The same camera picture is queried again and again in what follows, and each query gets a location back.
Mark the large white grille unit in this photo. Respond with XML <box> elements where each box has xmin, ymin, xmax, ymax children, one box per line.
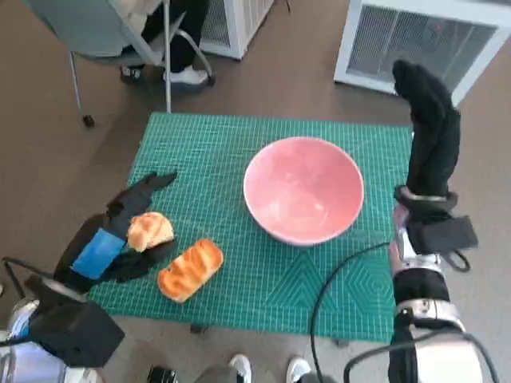
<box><xmin>333</xmin><ymin>0</ymin><xmax>511</xmax><ymax>107</ymax></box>

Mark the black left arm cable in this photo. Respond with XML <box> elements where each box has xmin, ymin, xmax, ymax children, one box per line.
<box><xmin>2</xmin><ymin>257</ymin><xmax>55</xmax><ymax>300</ymax></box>

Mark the pink bowl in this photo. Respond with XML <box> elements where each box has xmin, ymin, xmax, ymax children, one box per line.
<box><xmin>243</xmin><ymin>136</ymin><xmax>365</xmax><ymax>247</ymax></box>

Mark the person in cream coat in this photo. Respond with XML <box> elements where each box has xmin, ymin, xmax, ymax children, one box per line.
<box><xmin>119</xmin><ymin>0</ymin><xmax>211</xmax><ymax>87</ymax></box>

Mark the long black right arm cable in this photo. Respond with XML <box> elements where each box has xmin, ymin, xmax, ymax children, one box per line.
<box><xmin>309</xmin><ymin>241</ymin><xmax>394</xmax><ymax>383</ymax></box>

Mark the small black device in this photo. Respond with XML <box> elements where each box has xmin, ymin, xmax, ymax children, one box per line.
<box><xmin>147</xmin><ymin>365</ymin><xmax>179</xmax><ymax>383</ymax></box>

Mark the grey office chair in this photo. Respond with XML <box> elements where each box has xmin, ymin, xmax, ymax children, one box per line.
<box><xmin>23</xmin><ymin>0</ymin><xmax>216</xmax><ymax>128</ymax></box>

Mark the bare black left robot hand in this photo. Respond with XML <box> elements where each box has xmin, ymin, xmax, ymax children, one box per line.
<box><xmin>53</xmin><ymin>171</ymin><xmax>179</xmax><ymax>297</ymax></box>

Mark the white grille unit with slats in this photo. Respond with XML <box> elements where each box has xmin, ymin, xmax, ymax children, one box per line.
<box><xmin>198</xmin><ymin>0</ymin><xmax>276</xmax><ymax>61</ymax></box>

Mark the looped black right arm cable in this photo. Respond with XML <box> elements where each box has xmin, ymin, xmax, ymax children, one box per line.
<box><xmin>345</xmin><ymin>333</ymin><xmax>500</xmax><ymax>383</ymax></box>

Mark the long bread loaf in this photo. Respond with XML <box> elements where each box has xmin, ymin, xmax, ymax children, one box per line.
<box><xmin>157</xmin><ymin>238</ymin><xmax>224</xmax><ymax>304</ymax></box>

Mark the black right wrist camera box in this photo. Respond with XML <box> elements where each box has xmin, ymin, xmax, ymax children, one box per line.
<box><xmin>406</xmin><ymin>215</ymin><xmax>479</xmax><ymax>255</ymax></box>

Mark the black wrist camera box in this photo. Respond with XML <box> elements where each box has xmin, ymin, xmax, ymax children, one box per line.
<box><xmin>26</xmin><ymin>274</ymin><xmax>125</xmax><ymax>369</ymax></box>
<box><xmin>406</xmin><ymin>215</ymin><xmax>479</xmax><ymax>255</ymax></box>

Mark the round bread bun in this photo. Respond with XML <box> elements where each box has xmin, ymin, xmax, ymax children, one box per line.
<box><xmin>126</xmin><ymin>211</ymin><xmax>176</xmax><ymax>253</ymax></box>

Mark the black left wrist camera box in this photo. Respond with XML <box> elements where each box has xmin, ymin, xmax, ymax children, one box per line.
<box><xmin>26</xmin><ymin>274</ymin><xmax>125</xmax><ymax>369</ymax></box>

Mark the right hand in black glove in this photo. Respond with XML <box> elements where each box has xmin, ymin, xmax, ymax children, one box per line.
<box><xmin>391</xmin><ymin>59</ymin><xmax>461</xmax><ymax>199</ymax></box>

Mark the green cutting mat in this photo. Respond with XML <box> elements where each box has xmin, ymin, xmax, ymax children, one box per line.
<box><xmin>86</xmin><ymin>112</ymin><xmax>414</xmax><ymax>344</ymax></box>

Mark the white shoe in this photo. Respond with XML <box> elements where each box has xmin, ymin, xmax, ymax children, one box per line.
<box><xmin>287</xmin><ymin>356</ymin><xmax>312</xmax><ymax>383</ymax></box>
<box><xmin>228</xmin><ymin>353</ymin><xmax>253</xmax><ymax>383</ymax></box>

